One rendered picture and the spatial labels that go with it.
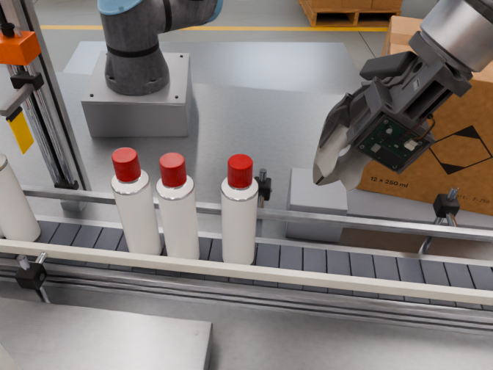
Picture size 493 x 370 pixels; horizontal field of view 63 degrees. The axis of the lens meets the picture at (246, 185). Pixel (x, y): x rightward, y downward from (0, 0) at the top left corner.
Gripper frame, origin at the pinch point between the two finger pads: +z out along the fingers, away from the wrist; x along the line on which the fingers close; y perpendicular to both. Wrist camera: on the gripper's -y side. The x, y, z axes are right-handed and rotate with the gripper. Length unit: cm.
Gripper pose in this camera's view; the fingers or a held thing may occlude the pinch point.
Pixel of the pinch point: (321, 173)
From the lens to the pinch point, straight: 54.4
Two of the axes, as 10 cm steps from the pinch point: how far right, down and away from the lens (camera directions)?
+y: -1.1, 6.1, -7.8
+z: -5.0, 6.4, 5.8
